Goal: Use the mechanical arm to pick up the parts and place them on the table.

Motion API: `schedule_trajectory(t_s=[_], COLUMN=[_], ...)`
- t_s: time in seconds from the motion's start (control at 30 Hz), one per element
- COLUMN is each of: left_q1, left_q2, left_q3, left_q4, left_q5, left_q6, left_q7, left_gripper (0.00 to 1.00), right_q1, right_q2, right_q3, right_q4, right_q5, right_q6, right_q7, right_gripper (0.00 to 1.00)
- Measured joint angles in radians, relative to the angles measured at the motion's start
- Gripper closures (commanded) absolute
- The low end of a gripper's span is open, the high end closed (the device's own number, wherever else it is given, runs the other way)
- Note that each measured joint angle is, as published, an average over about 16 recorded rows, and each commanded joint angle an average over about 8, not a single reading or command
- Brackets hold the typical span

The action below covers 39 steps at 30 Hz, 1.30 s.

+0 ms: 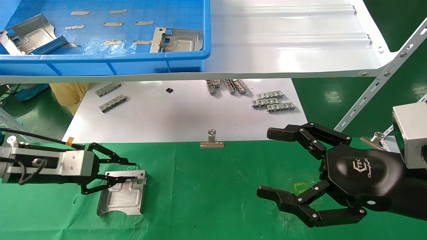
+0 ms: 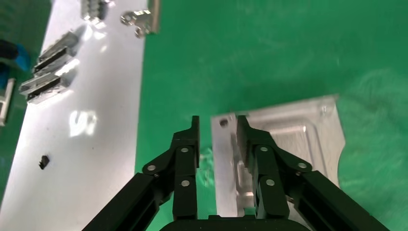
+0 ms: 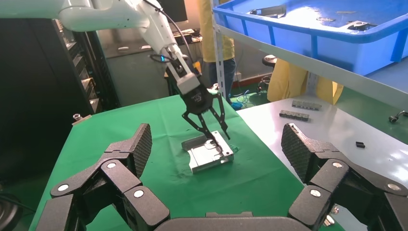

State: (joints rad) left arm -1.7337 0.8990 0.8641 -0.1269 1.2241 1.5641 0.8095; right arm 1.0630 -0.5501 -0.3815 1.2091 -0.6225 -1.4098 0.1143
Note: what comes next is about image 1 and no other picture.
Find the curved sheet metal part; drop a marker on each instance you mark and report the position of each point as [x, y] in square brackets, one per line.
[123, 196]

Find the bent sheet metal part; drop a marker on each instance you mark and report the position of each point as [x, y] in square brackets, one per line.
[31, 33]

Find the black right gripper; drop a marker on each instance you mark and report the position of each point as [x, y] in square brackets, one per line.
[363, 173]

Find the blue shoe cover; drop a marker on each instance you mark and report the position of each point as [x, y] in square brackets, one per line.
[31, 91]

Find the white ribbed shelf panel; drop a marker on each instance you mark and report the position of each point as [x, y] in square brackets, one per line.
[283, 50]

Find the white board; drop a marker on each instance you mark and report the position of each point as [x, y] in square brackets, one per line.
[166, 116]

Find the flat stamped sheet metal part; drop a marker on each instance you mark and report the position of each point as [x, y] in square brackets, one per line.
[176, 41]

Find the small notched metal strip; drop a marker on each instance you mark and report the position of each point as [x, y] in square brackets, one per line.
[240, 86]
[265, 102]
[281, 107]
[113, 103]
[270, 95]
[107, 89]
[229, 86]
[212, 85]

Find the beige tape strip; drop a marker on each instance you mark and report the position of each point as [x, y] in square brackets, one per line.
[71, 45]
[80, 13]
[144, 23]
[118, 11]
[112, 24]
[112, 42]
[74, 27]
[142, 42]

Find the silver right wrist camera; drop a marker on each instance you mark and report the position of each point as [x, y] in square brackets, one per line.
[412, 130]

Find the yellow plastic bag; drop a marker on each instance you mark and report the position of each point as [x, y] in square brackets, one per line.
[68, 95]

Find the grey metal frame bar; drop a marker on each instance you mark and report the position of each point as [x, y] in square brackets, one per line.
[10, 120]

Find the blue plastic bin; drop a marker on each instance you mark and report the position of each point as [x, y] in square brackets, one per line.
[100, 63]

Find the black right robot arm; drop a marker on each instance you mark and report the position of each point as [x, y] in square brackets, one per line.
[417, 193]

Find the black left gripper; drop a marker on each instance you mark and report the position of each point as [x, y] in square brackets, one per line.
[50, 180]

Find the green cloth mat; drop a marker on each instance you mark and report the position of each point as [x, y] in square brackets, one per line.
[217, 186]

